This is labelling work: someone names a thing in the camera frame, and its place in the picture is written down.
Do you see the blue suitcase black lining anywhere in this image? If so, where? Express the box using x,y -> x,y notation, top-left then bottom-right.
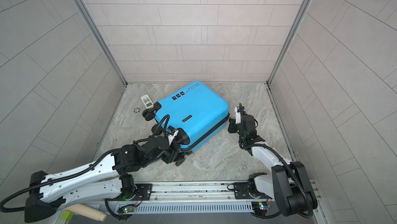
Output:
142,81 -> 230,166

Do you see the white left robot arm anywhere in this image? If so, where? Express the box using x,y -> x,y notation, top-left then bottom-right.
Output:
24,127 -> 190,223

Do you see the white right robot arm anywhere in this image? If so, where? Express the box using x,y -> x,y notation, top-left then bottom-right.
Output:
228,105 -> 318,219

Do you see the white remote with barcode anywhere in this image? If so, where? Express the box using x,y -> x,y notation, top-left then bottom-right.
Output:
141,94 -> 154,109

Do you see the left circuit board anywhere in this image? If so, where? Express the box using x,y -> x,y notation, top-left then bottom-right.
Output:
117,204 -> 137,214

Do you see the circuit board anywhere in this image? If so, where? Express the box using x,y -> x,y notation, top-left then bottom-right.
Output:
117,204 -> 137,214
251,202 -> 269,216

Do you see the right circuit board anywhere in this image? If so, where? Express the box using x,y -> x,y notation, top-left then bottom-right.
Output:
251,202 -> 269,216

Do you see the green sticky block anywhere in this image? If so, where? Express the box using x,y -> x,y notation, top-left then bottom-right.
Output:
61,211 -> 74,221

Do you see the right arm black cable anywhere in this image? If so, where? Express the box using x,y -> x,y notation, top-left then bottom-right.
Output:
237,102 -> 314,219

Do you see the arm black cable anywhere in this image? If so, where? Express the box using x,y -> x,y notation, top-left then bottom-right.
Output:
0,113 -> 171,222
237,102 -> 314,219

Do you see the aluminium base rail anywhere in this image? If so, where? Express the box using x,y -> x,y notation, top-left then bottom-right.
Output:
63,179 -> 322,207

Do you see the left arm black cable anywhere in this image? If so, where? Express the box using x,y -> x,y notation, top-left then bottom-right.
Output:
0,113 -> 171,222

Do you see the beige handle tool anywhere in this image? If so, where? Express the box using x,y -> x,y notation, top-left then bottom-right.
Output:
65,204 -> 107,222

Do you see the aluminium corner post left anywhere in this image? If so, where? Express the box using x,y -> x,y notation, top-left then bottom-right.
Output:
72,0 -> 128,87

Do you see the aluminium corner post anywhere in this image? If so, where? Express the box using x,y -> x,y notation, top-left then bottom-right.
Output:
267,0 -> 312,86
72,0 -> 128,87

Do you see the aluminium corner post right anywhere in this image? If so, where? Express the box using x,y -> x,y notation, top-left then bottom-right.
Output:
267,0 -> 312,86

